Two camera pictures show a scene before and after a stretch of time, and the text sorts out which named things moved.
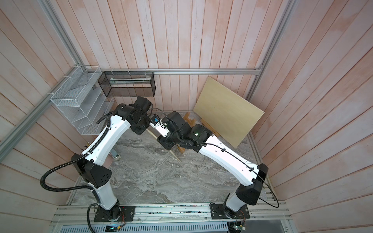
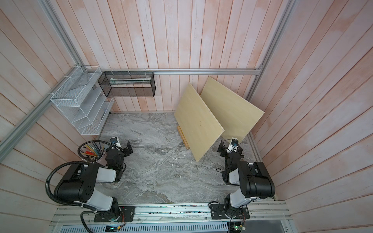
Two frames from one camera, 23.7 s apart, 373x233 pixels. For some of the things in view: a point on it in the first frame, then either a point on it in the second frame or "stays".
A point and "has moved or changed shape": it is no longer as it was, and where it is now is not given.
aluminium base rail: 276,214 stays
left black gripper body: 143,124 to 126,152
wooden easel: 193,123 has moved or changed shape
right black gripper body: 169,143 to 223,154
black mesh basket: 127,84 stays
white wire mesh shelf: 80,99 stays
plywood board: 154,132 to 198,123
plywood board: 230,114 stays
